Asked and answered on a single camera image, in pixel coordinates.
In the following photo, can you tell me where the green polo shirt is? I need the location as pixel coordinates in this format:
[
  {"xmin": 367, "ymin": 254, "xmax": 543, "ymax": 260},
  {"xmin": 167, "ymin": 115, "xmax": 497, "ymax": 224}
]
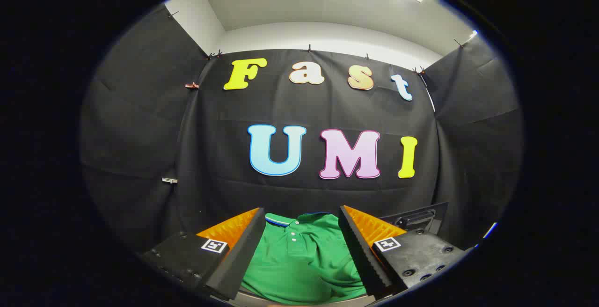
[{"xmin": 241, "ymin": 212, "xmax": 368, "ymax": 305}]

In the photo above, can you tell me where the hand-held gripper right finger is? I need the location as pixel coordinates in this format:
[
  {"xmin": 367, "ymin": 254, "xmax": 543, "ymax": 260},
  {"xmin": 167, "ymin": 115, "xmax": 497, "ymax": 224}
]
[{"xmin": 339, "ymin": 205, "xmax": 471, "ymax": 298}]

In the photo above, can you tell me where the black backdrop cloth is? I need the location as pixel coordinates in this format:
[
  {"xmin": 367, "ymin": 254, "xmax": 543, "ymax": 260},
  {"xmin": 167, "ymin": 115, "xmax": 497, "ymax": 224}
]
[{"xmin": 80, "ymin": 5, "xmax": 522, "ymax": 251}]

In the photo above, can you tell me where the row of black cloth clips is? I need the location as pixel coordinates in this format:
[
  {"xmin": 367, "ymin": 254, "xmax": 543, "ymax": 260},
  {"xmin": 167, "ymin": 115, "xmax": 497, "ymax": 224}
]
[{"xmin": 168, "ymin": 11, "xmax": 465, "ymax": 74}]

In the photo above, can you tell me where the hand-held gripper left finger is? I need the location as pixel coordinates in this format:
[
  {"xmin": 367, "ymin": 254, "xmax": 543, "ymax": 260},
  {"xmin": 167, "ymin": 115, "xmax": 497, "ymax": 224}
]
[{"xmin": 140, "ymin": 207, "xmax": 266, "ymax": 300}]

